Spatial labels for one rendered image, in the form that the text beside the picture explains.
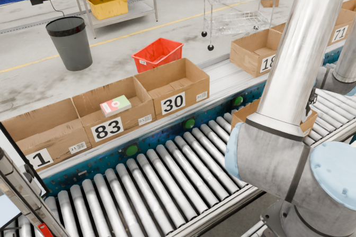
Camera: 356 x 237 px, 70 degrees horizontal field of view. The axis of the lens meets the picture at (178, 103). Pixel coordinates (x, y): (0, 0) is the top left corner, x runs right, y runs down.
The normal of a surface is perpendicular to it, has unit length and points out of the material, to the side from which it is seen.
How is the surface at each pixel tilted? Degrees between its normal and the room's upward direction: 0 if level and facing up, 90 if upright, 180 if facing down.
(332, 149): 4
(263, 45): 90
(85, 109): 89
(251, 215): 0
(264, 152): 51
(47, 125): 89
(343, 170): 4
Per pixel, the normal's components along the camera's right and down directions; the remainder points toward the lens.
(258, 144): -0.62, -0.11
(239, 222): -0.06, -0.77
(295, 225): -0.92, -0.04
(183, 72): 0.50, 0.53
